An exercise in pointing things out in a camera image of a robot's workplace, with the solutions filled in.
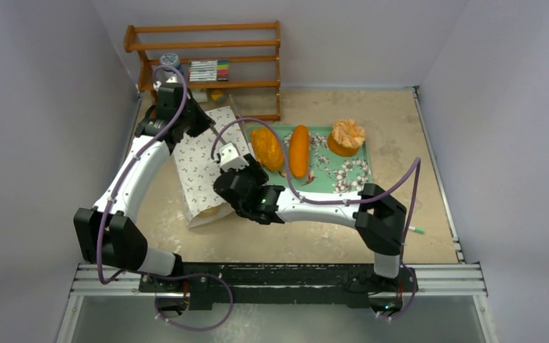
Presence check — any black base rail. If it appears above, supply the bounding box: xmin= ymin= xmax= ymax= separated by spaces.
xmin=139 ymin=262 xmax=419 ymax=313

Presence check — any pale yellow fake bun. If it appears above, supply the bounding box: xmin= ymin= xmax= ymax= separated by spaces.
xmin=197 ymin=206 xmax=220 ymax=218

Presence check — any yellow grey sharpener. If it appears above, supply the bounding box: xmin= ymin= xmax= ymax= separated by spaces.
xmin=209 ymin=89 xmax=227 ymax=104

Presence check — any wooden shelf rack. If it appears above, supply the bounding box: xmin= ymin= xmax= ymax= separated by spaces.
xmin=123 ymin=21 xmax=282 ymax=121

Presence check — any green floral tray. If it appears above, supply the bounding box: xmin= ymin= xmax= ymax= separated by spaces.
xmin=244 ymin=125 xmax=374 ymax=196

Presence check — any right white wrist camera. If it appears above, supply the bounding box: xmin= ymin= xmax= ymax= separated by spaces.
xmin=218 ymin=142 xmax=249 ymax=172

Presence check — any white patterned paper bag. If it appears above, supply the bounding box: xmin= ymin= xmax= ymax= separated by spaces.
xmin=173 ymin=106 xmax=250 ymax=229

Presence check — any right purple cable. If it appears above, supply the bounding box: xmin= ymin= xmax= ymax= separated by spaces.
xmin=210 ymin=117 xmax=422 ymax=320

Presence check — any white small box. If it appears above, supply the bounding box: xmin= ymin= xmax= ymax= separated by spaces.
xmin=192 ymin=89 xmax=209 ymax=103

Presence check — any green white pen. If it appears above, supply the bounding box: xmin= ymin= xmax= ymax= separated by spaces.
xmin=408 ymin=227 xmax=425 ymax=234

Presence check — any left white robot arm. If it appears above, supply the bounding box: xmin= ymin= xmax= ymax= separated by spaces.
xmin=74 ymin=81 xmax=214 ymax=292

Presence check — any pack of coloured markers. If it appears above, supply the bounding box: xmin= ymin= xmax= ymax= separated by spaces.
xmin=189 ymin=59 xmax=229 ymax=82

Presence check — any blue lidded jar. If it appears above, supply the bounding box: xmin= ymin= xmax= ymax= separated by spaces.
xmin=159 ymin=53 xmax=184 ymax=74

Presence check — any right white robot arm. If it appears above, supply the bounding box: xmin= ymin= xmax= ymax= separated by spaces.
xmin=213 ymin=149 xmax=407 ymax=291

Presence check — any orange fake bread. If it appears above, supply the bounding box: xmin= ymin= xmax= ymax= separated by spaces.
xmin=327 ymin=119 xmax=366 ymax=157

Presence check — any purple cable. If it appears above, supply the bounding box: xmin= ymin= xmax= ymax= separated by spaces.
xmin=210 ymin=117 xmax=422 ymax=320
xmin=95 ymin=65 xmax=234 ymax=331

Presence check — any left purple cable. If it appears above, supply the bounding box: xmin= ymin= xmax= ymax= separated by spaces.
xmin=95 ymin=65 xmax=234 ymax=331

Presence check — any long orange fake baguette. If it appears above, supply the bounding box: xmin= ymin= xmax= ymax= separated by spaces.
xmin=288 ymin=125 xmax=310 ymax=179

